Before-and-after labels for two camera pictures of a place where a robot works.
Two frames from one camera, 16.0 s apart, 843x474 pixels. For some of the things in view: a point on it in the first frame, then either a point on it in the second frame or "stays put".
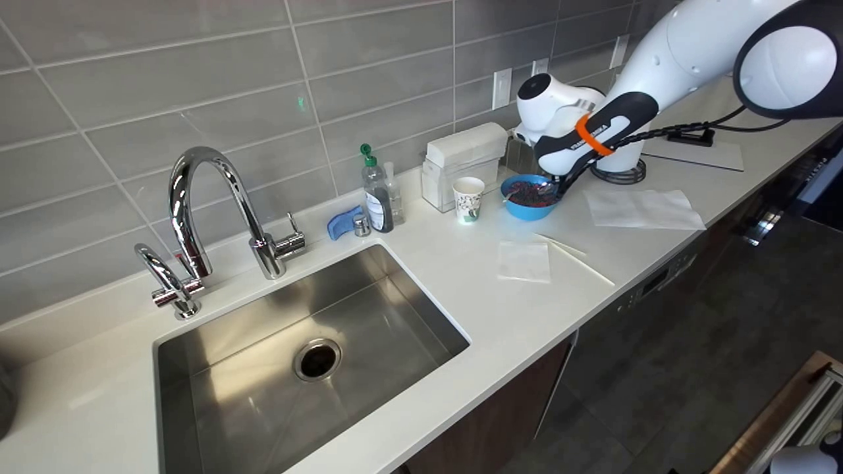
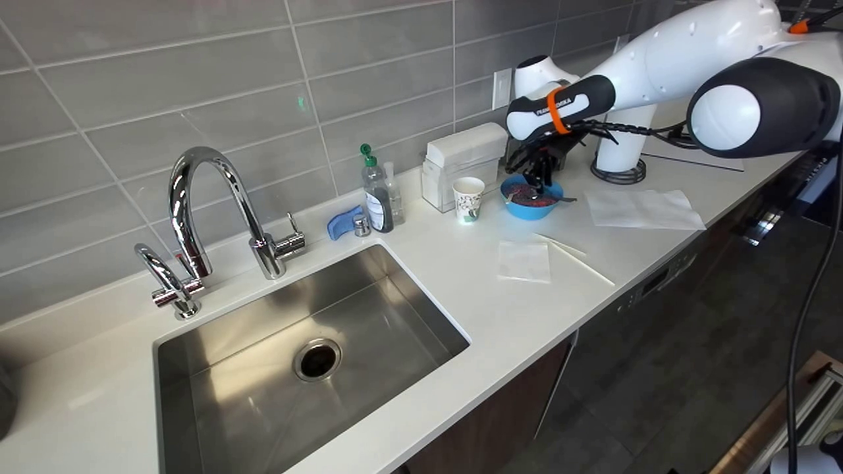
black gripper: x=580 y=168 to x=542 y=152
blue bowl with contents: x=527 y=195 stays put
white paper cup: x=466 y=195 stays put
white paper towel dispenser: x=476 y=150 stays put
